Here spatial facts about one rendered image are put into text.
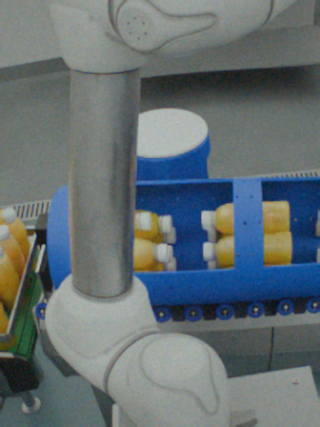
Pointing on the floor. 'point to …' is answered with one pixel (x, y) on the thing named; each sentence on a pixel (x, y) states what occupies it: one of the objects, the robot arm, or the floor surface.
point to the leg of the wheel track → (104, 404)
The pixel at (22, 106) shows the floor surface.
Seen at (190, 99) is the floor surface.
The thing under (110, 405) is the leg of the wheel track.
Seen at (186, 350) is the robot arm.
